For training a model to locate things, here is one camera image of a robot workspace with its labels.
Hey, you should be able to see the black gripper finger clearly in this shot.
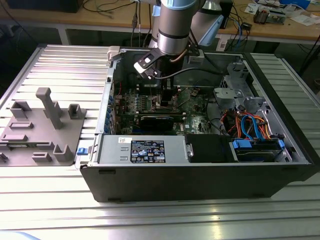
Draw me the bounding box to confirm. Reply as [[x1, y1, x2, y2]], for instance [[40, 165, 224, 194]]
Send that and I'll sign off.
[[161, 77, 176, 107]]

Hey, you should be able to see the silver cpu chip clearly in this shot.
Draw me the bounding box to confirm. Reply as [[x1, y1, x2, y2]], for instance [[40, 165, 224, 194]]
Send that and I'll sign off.
[[152, 96, 176, 108]]

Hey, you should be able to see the metal socket cover frame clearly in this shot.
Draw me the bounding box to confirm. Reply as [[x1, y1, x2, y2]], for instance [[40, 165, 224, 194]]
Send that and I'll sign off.
[[173, 87, 199, 112]]

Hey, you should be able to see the cpu socket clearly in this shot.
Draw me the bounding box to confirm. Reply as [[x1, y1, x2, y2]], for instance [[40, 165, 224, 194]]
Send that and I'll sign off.
[[151, 96, 177, 111]]

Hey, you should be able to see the black ram slot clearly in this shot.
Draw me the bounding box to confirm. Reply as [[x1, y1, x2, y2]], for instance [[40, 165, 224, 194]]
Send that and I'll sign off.
[[138, 90, 180, 94], [138, 92, 180, 96], [138, 87, 180, 92], [138, 85, 180, 89]]

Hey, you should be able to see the black drive bay cover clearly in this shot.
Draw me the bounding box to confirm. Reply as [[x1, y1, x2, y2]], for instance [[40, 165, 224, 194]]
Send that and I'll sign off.
[[186, 133, 233, 164]]

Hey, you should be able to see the finned cpu cooler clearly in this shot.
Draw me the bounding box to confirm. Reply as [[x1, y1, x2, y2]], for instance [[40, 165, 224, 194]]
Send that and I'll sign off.
[[253, 6, 270, 25]]

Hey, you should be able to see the black graphics card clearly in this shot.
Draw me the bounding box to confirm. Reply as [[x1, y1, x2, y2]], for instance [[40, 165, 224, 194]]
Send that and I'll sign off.
[[136, 111, 185, 133]]

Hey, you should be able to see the green motherboard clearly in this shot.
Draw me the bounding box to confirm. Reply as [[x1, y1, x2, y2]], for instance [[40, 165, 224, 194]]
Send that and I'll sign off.
[[113, 84, 213, 135]]

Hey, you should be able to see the pale blue teach pendant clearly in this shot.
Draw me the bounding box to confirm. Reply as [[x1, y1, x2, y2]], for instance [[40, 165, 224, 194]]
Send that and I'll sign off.
[[198, 14, 224, 47]]

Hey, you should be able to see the white barcode sheet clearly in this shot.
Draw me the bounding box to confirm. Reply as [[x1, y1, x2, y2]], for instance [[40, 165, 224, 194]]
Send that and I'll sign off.
[[216, 39, 228, 53]]

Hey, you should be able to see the pale grey case latch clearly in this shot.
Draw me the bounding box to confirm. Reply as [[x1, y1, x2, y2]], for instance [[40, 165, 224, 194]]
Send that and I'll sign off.
[[106, 45, 122, 62]]

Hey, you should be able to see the wooden desk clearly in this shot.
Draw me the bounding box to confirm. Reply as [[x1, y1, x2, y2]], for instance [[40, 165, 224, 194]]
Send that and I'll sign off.
[[0, 0, 320, 46]]

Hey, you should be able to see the black upright box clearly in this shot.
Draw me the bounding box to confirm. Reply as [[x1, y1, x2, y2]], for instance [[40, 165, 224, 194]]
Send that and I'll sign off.
[[221, 0, 235, 30]]

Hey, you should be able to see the silver power supply unit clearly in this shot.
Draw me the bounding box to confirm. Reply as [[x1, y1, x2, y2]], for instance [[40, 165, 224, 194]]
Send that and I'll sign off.
[[95, 134, 189, 165]]

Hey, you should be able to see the black open pc case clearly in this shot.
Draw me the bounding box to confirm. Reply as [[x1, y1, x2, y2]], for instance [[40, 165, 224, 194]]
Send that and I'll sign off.
[[79, 46, 320, 203]]

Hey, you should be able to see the white printed leaflet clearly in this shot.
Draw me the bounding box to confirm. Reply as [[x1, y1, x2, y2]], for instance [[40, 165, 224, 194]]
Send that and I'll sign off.
[[243, 2, 261, 15]]

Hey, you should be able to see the hard disk in blue carrier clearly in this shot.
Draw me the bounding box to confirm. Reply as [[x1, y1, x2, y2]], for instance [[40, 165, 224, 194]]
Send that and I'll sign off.
[[229, 138, 286, 164]]

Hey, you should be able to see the grey metal device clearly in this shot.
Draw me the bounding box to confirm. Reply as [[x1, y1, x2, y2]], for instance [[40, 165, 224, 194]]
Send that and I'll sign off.
[[268, 9, 287, 25]]

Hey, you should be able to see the grey plastic parts rack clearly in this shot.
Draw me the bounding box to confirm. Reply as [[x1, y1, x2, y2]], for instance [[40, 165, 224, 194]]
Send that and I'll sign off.
[[0, 86, 88, 168]]

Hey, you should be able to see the blue cardboard box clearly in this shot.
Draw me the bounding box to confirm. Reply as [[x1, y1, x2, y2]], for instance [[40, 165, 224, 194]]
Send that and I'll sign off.
[[279, 0, 311, 9]]

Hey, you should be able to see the white paper sheet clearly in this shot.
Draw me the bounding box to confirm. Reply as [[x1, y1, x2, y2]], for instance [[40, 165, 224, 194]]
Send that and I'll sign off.
[[293, 14, 317, 26]]

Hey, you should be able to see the black equipment case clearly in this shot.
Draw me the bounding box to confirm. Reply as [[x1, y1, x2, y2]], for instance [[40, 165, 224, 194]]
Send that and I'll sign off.
[[4, 0, 81, 14]]

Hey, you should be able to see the pale blue object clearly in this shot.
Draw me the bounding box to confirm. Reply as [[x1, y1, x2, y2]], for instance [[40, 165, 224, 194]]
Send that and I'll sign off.
[[0, 231, 42, 240]]

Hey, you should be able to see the black camera cable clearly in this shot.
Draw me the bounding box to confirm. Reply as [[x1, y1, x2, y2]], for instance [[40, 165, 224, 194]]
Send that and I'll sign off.
[[153, 67, 227, 80]]

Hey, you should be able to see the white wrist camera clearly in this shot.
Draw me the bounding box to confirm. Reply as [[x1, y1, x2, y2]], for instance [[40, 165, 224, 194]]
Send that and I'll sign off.
[[133, 48, 161, 81]]

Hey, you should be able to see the silver metal bracket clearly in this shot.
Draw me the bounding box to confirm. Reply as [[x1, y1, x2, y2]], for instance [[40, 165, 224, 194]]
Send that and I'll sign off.
[[213, 86, 245, 108]]

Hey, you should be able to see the blue flat data wire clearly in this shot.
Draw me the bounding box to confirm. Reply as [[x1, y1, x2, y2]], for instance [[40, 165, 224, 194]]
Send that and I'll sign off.
[[240, 111, 262, 142]]

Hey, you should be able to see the orange wire bundle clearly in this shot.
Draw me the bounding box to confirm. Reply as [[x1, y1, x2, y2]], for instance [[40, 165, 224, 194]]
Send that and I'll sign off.
[[222, 109, 272, 141]]

